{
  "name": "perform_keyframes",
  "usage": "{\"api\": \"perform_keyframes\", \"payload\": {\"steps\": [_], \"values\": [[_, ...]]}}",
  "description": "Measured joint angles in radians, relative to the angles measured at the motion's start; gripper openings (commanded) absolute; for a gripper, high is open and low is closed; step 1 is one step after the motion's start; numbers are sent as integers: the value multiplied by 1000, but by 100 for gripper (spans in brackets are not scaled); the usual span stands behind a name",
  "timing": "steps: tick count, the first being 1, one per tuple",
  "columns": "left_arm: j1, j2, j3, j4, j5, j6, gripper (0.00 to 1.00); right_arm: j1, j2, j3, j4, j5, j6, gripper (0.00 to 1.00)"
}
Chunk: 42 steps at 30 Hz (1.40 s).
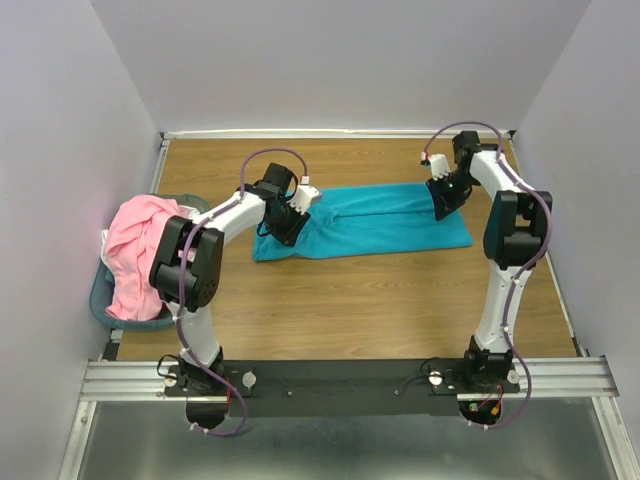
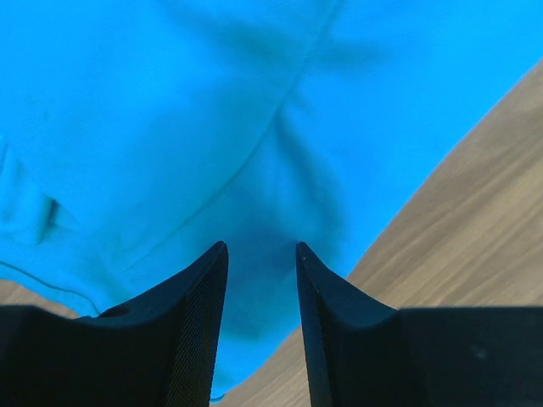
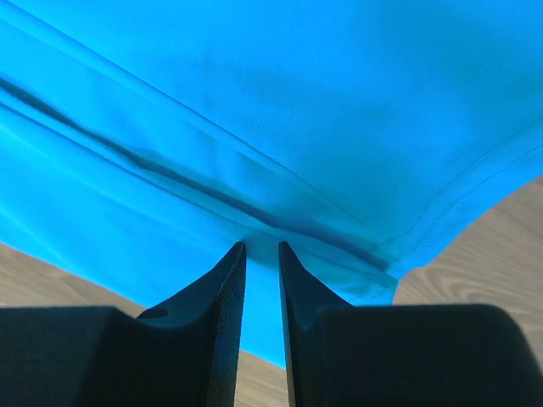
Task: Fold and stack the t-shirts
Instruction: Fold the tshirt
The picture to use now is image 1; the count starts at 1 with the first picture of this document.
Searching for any pink t shirt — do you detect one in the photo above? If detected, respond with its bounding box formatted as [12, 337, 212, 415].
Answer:
[106, 194, 180, 321]

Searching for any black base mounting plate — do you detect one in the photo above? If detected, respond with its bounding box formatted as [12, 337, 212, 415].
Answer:
[156, 357, 521, 418]

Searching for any purple cable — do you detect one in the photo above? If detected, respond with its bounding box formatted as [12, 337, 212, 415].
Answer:
[172, 148, 314, 435]
[419, 119, 554, 432]

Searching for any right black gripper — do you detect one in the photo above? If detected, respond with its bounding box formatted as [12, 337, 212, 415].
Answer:
[425, 171, 476, 221]

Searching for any aluminium rail frame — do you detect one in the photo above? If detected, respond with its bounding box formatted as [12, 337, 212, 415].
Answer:
[57, 127, 640, 480]

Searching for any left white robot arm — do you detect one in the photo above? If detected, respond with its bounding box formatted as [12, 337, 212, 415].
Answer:
[149, 163, 322, 395]

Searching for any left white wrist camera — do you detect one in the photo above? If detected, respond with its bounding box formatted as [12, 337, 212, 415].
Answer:
[287, 185, 322, 214]

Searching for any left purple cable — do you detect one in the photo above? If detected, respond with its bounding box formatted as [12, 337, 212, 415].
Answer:
[172, 148, 314, 435]

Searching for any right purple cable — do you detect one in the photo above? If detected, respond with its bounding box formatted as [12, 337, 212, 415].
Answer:
[419, 119, 554, 432]

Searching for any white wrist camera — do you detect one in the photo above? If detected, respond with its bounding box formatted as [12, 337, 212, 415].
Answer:
[427, 154, 451, 181]
[287, 185, 322, 214]

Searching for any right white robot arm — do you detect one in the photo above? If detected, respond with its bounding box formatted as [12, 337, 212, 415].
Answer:
[421, 131, 553, 393]

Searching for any blue plastic laundry basket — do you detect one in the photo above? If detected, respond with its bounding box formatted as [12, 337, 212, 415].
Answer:
[89, 194, 209, 331]

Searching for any teal t shirt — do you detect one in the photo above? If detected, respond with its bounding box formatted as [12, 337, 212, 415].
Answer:
[252, 183, 473, 262]

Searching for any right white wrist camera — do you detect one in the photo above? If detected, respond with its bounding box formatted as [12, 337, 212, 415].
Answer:
[427, 154, 451, 181]

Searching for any black cable loop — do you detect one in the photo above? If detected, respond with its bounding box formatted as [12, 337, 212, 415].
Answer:
[155, 354, 181, 384]

